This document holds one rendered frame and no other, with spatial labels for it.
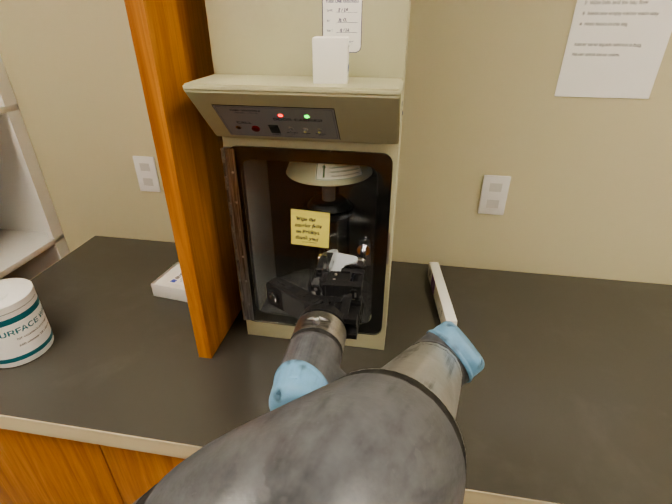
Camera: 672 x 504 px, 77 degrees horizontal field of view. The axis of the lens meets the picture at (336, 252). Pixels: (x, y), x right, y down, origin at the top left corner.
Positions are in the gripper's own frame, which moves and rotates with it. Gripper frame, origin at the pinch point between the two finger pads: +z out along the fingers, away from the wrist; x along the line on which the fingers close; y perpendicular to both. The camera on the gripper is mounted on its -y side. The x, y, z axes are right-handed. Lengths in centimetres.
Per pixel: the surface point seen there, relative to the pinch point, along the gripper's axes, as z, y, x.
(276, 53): 5.5, -8.8, 34.8
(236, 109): -3.2, -13.4, 27.7
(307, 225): 4.2, -5.3, 4.7
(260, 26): 5.5, -11.0, 38.7
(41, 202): 44, -106, -11
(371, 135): 1.2, 7.1, 22.9
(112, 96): 49, -72, 21
